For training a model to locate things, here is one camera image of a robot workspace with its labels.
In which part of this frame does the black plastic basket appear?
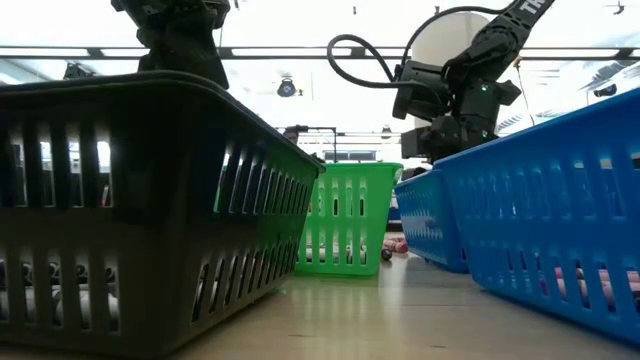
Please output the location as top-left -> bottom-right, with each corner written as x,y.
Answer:
0,69 -> 326,359

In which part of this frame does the green plastic basket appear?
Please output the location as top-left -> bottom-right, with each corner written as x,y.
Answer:
293,161 -> 404,278

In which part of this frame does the black metal stand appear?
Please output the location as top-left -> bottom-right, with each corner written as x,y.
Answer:
294,124 -> 339,164

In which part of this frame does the white shade table lamp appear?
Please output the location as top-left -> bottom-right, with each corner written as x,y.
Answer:
410,10 -> 496,129

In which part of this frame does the yellow hanging cord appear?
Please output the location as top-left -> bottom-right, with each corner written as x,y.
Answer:
512,49 -> 537,126

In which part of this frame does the blue plastic basket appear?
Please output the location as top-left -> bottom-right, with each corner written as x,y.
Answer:
394,168 -> 471,274
433,87 -> 640,346

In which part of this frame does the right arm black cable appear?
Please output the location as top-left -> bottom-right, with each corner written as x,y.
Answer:
326,3 -> 514,91

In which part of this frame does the grey crayon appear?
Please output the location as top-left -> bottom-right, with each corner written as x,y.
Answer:
304,244 -> 369,264
14,289 -> 121,324
0,264 -> 117,287

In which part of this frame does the black dome ceiling fixture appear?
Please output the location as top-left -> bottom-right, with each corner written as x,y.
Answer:
276,76 -> 305,99

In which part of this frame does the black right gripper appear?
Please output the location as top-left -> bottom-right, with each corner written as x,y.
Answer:
392,59 -> 521,180

